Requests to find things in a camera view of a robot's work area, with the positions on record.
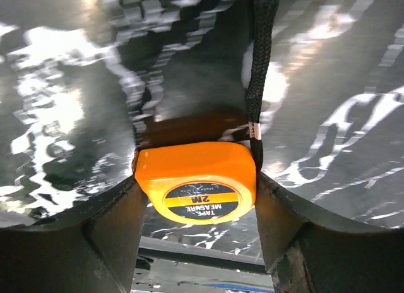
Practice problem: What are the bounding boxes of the orange tape measure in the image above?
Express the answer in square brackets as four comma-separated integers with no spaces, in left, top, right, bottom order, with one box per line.
[133,141,256,225]

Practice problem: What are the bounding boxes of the black tape measure strap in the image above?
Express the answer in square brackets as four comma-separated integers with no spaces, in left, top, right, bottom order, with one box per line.
[244,0,280,172]

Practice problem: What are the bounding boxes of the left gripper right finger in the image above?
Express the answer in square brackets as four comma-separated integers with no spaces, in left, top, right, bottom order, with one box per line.
[255,173,403,292]

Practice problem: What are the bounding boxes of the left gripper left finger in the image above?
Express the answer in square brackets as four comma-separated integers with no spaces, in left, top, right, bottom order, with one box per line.
[1,177,147,292]

